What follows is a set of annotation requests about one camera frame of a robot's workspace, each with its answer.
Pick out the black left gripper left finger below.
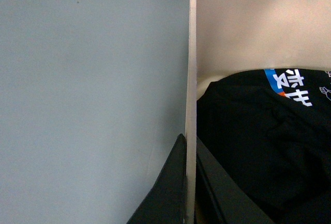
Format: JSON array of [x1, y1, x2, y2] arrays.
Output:
[[128, 134, 187, 224]]

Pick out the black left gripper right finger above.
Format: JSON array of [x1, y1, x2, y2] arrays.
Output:
[[195, 139, 273, 223]]

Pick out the black printed t-shirt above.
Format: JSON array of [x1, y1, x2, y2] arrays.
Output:
[[197, 68, 330, 223]]

